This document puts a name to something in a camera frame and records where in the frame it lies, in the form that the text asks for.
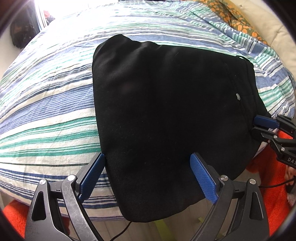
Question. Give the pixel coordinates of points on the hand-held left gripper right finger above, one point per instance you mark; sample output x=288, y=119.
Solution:
x=204, y=178

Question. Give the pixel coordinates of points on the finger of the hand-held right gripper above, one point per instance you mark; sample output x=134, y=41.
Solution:
x=262, y=133
x=266, y=121

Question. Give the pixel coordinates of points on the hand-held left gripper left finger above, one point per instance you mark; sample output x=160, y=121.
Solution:
x=91, y=178

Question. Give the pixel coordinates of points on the black pants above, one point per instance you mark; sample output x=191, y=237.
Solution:
x=161, y=115

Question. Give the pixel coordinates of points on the person's right hand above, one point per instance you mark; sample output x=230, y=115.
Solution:
x=291, y=173

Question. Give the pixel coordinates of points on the cream quilted pillow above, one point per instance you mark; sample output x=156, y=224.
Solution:
x=272, y=30

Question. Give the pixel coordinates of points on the striped bed blanket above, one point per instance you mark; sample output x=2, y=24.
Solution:
x=46, y=92

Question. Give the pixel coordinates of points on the orange patterned pillow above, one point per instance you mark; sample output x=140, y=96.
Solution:
x=233, y=18

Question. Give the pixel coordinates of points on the dark hanging bag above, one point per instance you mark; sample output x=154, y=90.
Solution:
x=22, y=30

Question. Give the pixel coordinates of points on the red cloth item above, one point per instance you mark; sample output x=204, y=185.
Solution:
x=49, y=17

